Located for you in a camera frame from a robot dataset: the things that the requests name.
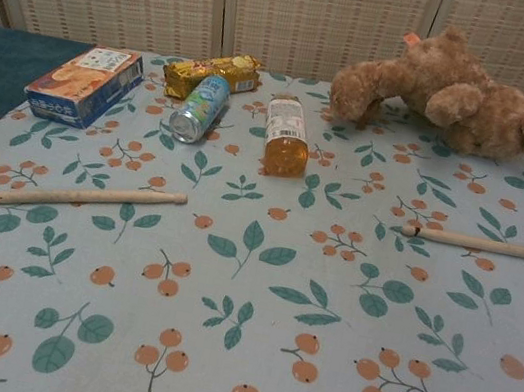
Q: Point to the amber tea bottle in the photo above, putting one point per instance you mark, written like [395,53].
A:
[284,149]

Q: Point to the blue orange cookie box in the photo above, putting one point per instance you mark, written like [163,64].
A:
[84,83]

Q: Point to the light blue drink can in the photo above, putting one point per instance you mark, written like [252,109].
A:
[201,109]

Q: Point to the gold biscuit packet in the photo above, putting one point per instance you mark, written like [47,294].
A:
[223,67]

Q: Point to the wooden stick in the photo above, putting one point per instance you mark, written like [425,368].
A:
[89,198]
[487,244]

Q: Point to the floral fruit print tablecloth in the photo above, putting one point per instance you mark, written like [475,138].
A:
[243,304]

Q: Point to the brown plush teddy bear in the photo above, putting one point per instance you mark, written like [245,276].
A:
[463,89]

